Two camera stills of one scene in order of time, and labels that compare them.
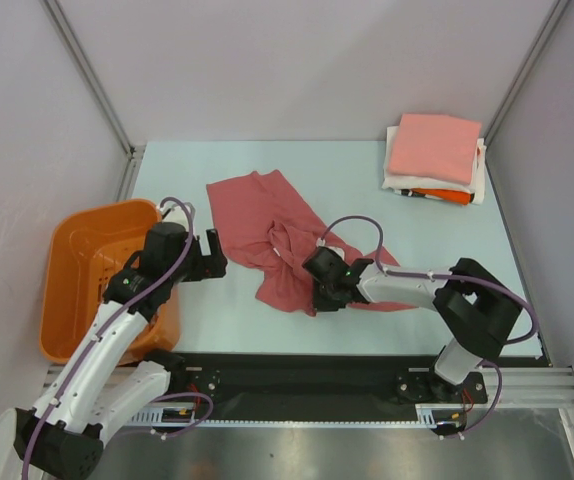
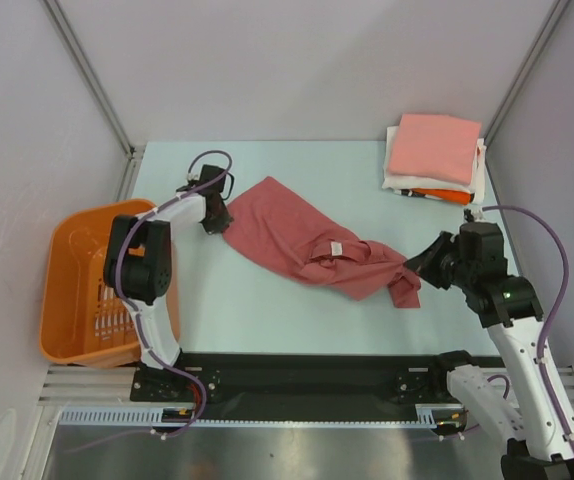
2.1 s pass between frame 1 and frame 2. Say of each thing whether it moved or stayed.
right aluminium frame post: stayed
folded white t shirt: stayed
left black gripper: moved
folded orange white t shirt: stayed
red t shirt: moved
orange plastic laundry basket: stayed
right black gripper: moved
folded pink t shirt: stayed
